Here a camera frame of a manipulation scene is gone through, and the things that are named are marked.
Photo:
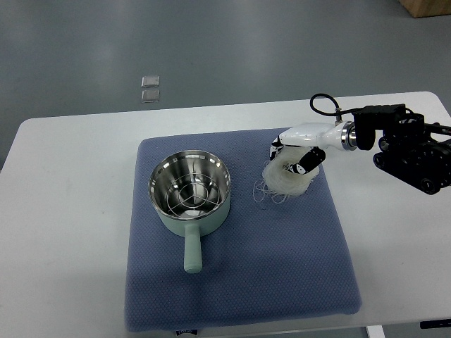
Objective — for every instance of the upper metal floor plate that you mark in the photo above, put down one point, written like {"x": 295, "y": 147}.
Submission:
{"x": 150, "y": 81}

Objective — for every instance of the mint green steel pot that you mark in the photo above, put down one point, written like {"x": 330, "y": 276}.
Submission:
{"x": 191, "y": 192}

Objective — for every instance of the brown cardboard box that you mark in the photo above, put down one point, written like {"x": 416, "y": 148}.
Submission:
{"x": 426, "y": 8}

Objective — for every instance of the dark label under table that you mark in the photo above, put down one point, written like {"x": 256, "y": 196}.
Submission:
{"x": 189, "y": 331}

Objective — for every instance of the blue woven mat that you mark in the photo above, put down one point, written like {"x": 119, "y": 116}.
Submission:
{"x": 266, "y": 262}

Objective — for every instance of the white vermicelli nest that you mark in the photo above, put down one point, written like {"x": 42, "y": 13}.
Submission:
{"x": 279, "y": 183}

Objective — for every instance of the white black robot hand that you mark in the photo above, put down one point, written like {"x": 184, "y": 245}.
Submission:
{"x": 315, "y": 138}

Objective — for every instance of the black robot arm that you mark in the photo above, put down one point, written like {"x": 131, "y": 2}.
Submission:
{"x": 407, "y": 149}

